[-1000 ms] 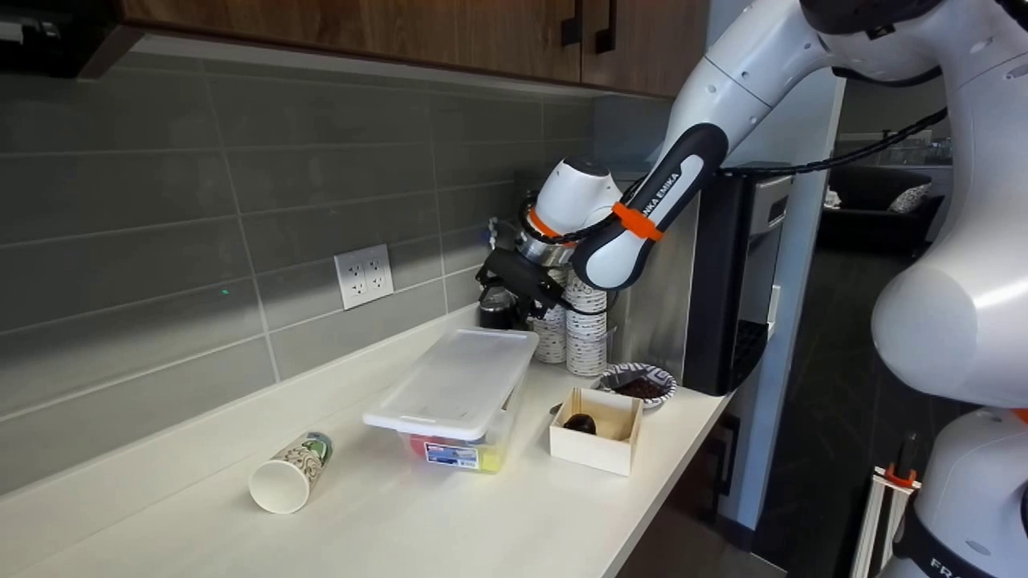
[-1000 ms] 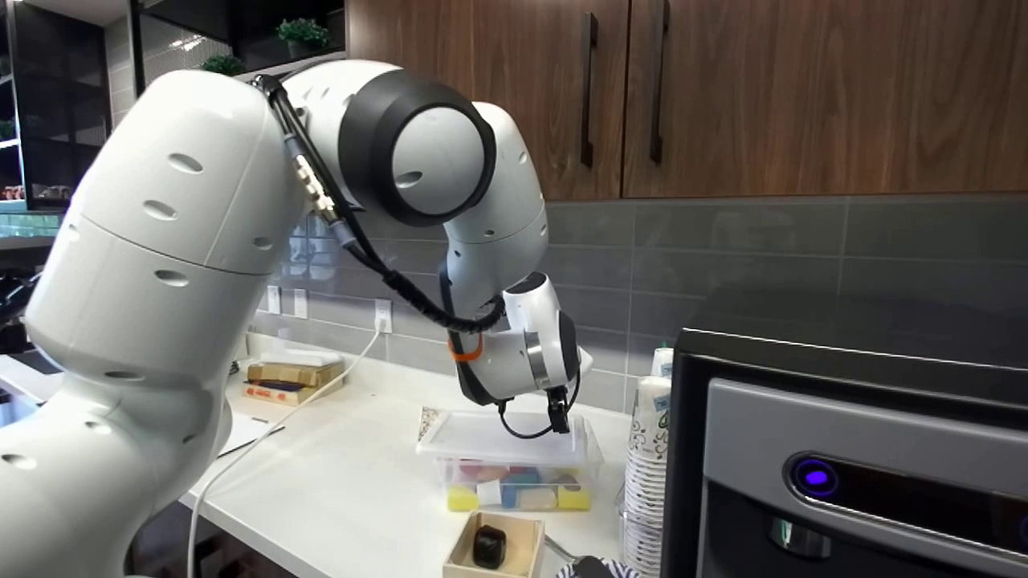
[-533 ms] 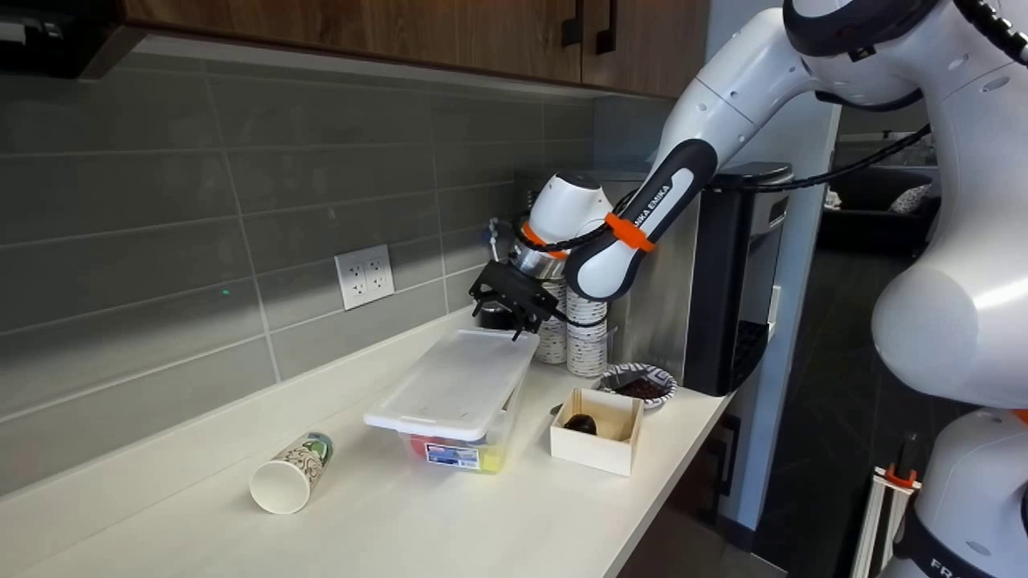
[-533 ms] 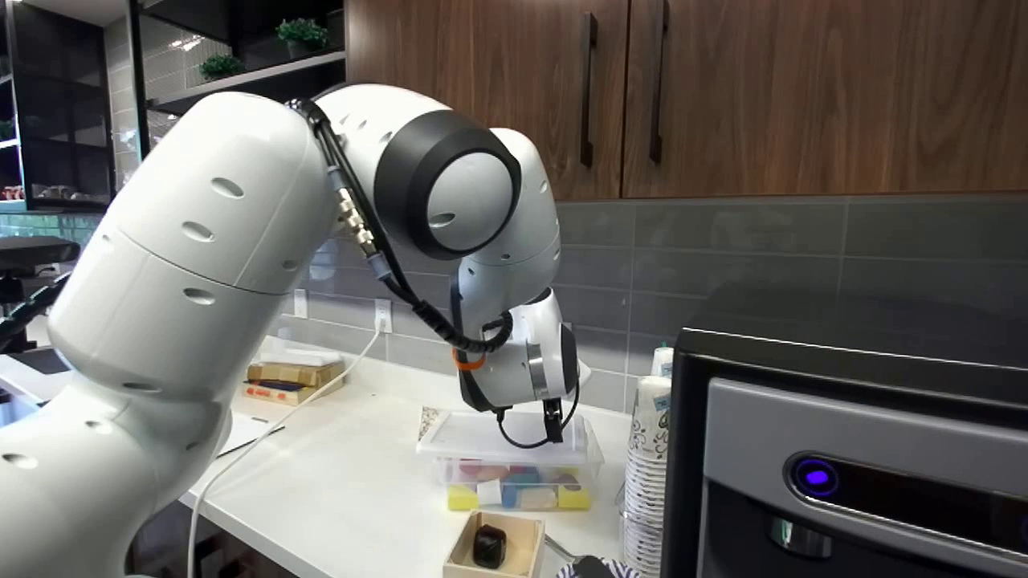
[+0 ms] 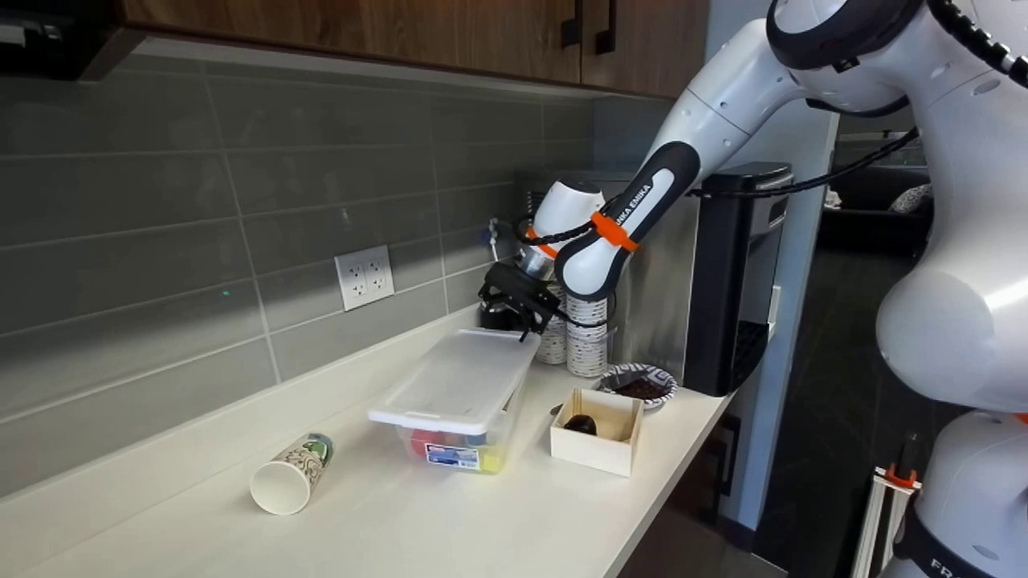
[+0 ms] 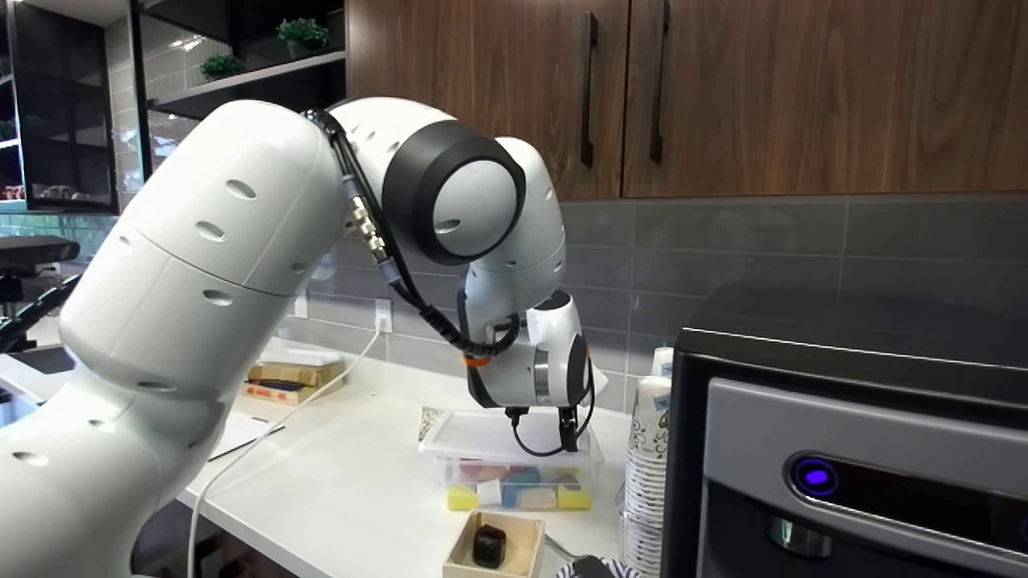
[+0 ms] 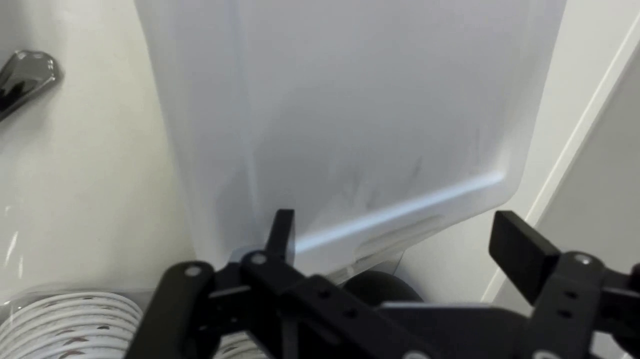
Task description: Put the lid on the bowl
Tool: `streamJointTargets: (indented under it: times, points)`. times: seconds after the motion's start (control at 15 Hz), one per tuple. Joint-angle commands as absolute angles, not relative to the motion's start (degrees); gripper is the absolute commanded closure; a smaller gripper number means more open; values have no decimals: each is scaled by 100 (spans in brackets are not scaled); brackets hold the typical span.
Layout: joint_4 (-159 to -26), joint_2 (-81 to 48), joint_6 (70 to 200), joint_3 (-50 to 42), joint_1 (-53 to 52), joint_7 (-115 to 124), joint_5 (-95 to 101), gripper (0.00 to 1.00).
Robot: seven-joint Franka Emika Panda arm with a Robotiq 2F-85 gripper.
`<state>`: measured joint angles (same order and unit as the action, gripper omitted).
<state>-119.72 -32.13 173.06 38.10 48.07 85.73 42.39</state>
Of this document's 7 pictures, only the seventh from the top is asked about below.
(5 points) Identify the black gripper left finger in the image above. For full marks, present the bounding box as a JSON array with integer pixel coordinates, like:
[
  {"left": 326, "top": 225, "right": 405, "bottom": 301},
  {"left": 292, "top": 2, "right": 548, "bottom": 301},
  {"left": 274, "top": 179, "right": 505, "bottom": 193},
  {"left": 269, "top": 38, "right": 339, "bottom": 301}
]
[{"left": 124, "top": 207, "right": 436, "bottom": 359}]

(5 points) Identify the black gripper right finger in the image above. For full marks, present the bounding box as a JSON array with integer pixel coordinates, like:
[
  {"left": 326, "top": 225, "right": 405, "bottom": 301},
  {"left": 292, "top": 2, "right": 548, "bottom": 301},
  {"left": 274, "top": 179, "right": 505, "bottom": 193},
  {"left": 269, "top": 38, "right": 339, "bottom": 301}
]
[{"left": 489, "top": 209, "right": 640, "bottom": 359}]

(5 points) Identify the translucent white plastic lid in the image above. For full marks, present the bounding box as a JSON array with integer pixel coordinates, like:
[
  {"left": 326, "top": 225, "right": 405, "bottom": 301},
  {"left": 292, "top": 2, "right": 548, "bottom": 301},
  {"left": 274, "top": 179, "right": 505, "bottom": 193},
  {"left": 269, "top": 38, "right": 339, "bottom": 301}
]
[{"left": 133, "top": 0, "right": 571, "bottom": 279}]

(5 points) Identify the curved metal stand black base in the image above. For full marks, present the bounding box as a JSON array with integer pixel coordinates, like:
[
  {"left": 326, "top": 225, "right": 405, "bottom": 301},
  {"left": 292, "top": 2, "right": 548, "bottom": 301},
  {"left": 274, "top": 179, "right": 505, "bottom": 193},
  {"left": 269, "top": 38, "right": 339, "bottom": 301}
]
[{"left": 342, "top": 269, "right": 427, "bottom": 309}]

